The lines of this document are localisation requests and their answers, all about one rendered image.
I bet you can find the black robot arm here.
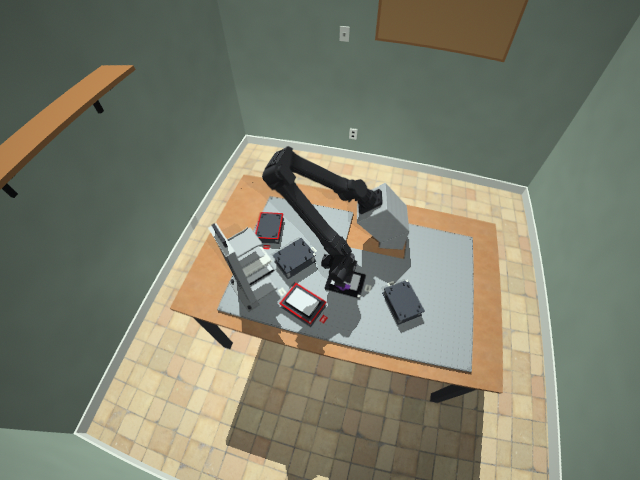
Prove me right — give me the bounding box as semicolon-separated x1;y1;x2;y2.
262;146;383;284

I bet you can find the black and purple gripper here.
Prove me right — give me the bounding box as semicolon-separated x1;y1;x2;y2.
334;260;357;291

